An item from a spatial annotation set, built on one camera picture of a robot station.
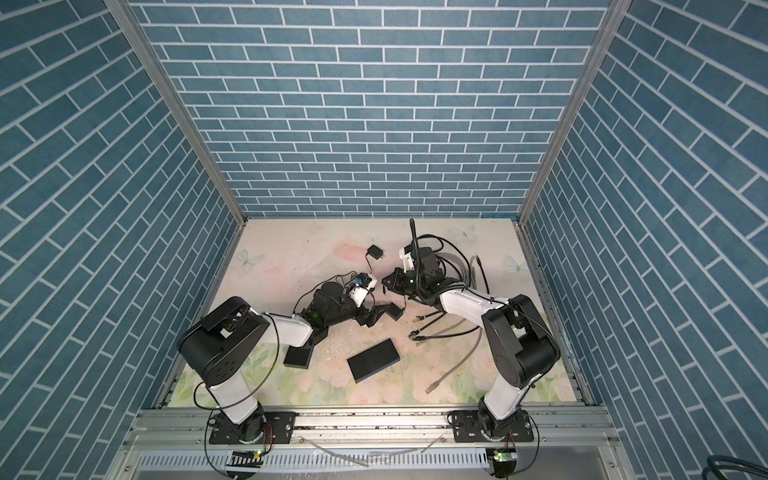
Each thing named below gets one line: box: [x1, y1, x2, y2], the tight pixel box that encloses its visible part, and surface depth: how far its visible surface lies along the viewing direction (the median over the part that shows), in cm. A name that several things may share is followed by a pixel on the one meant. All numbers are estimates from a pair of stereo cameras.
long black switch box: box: [283, 345, 314, 369], surface depth 86 cm
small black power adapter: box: [386, 302, 403, 321], surface depth 95 cm
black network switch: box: [347, 338, 401, 384], surface depth 85 cm
